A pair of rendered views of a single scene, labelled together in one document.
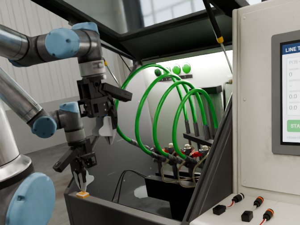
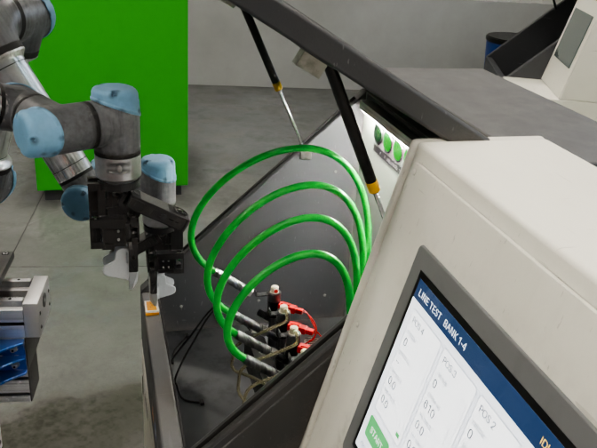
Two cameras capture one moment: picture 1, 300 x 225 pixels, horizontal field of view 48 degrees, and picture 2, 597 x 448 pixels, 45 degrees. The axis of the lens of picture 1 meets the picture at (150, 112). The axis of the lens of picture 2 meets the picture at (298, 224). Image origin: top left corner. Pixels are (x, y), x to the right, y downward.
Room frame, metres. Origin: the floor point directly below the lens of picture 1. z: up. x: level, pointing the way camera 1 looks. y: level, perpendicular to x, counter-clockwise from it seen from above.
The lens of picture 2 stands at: (0.13, -0.63, 1.85)
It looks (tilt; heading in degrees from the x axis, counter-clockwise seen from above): 24 degrees down; 26
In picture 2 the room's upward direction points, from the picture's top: 4 degrees clockwise
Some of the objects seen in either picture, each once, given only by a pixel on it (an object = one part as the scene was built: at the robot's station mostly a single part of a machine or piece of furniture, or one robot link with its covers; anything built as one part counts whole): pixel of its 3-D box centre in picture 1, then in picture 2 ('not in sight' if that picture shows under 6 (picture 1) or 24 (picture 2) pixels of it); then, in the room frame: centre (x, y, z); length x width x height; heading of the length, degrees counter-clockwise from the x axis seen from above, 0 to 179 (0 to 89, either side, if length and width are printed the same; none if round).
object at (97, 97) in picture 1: (95, 97); (115, 211); (1.01, 0.15, 1.35); 0.09 x 0.08 x 0.12; 133
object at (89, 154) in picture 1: (81, 154); (163, 246); (1.33, 0.30, 1.11); 0.09 x 0.08 x 0.12; 133
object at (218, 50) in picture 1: (186, 56); (409, 140); (1.49, -0.20, 1.43); 0.54 x 0.03 x 0.02; 43
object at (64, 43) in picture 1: (63, 44); (51, 127); (0.92, 0.20, 1.51); 0.11 x 0.11 x 0.08; 69
